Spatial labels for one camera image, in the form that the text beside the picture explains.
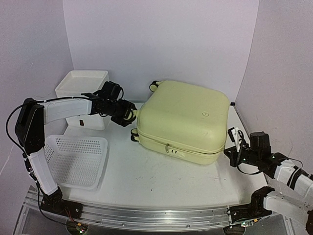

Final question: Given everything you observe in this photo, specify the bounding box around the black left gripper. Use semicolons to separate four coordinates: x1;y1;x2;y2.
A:
104;98;135;126

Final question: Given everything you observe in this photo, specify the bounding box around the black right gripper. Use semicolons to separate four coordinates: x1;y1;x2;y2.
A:
224;145;260;168

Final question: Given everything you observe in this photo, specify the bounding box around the silver suitcase zipper pull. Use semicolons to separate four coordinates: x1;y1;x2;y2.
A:
165;143;170;153

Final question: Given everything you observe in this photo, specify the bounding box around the pale yellow hard-shell suitcase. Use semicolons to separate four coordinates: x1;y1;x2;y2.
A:
131;80;230;165

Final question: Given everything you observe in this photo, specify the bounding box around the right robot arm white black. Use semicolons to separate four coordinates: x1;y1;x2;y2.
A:
224;127;313;235

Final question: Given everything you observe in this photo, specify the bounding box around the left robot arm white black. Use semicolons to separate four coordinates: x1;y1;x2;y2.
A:
7;81;137;214

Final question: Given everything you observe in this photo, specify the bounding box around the white three-drawer storage cabinet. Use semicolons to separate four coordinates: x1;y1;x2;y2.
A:
55;70;110;130

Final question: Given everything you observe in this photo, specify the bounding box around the white perforated plastic basket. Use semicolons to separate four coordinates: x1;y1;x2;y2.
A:
45;135;109;190

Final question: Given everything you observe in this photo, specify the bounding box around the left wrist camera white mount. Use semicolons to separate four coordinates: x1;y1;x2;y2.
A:
99;81;124;100

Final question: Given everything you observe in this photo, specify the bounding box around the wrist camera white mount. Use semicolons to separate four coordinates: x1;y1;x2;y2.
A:
227;127;245;153
99;81;124;100

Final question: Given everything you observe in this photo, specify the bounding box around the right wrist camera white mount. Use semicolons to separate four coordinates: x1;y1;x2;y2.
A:
227;127;245;153

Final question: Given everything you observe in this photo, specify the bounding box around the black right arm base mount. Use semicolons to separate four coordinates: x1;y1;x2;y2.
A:
226;186;275;225

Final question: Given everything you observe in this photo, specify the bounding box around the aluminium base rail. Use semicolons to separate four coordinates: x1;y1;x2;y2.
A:
20;189;235;232

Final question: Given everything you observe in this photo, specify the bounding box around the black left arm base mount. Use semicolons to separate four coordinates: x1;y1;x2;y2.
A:
40;189;83;219

